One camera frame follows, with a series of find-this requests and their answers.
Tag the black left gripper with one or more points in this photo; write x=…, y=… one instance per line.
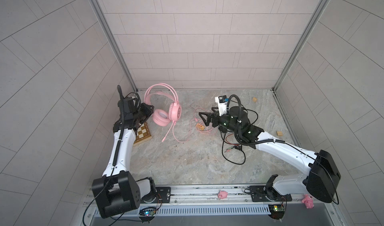
x=147, y=111

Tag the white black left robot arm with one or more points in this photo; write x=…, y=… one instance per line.
x=117, y=192

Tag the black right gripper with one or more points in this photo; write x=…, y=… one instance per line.
x=215, y=114

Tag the pink pig toy right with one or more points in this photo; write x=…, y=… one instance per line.
x=308, y=201

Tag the pink pig toy centre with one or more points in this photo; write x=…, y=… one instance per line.
x=222, y=194

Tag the right circuit board with led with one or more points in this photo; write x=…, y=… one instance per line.
x=277, y=212

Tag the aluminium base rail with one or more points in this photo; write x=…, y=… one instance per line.
x=199, y=205

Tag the circuit board with led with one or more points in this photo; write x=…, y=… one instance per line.
x=277, y=212
x=147, y=214

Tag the pink headphones with cable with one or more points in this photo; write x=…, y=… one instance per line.
x=164, y=118

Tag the small printed wooden block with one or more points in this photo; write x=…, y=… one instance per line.
x=200, y=127

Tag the wooden folding chess board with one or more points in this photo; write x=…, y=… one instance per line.
x=143, y=134

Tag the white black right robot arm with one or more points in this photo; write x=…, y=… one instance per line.
x=319, y=176

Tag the pink pig toy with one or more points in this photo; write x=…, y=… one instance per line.
x=222, y=194
x=308, y=201

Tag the left circuit board with led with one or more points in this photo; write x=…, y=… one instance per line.
x=147, y=214

